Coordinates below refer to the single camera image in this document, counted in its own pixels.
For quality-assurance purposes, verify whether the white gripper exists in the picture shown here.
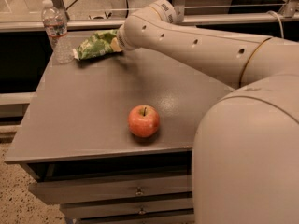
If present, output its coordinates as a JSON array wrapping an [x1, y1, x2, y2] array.
[[110, 15, 147, 52]]

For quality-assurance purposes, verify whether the green jalapeno chip bag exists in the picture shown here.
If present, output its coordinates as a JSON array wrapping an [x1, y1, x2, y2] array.
[[73, 30, 118, 60]]

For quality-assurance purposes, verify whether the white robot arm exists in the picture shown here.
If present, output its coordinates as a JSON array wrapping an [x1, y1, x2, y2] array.
[[118, 0, 299, 224]]

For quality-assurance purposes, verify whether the clear plastic water bottle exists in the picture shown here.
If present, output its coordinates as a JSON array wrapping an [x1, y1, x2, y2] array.
[[41, 0, 74, 63]]

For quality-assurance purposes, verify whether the red apple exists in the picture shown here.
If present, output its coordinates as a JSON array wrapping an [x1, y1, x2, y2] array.
[[128, 105, 160, 138]]

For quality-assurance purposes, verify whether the grey drawer cabinet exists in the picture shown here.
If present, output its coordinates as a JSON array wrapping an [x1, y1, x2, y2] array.
[[4, 30, 235, 224]]

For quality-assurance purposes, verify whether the top grey drawer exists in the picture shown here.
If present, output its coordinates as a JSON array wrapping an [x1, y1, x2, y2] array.
[[29, 174, 192, 204]]

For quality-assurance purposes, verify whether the grey drawer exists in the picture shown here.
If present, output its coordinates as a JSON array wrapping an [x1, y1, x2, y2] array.
[[61, 198, 193, 218], [29, 174, 192, 204], [78, 214, 194, 224]]

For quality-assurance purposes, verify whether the middle grey drawer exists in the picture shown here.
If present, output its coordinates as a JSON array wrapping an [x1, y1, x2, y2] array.
[[61, 198, 193, 218]]

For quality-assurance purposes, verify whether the grey metal railing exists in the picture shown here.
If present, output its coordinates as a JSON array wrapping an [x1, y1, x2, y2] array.
[[0, 0, 299, 31]]

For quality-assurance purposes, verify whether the bottom grey drawer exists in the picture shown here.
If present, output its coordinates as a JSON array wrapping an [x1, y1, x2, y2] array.
[[78, 214, 194, 224]]

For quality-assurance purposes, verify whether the white cable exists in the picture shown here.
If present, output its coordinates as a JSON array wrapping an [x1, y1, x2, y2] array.
[[266, 10, 286, 39]]

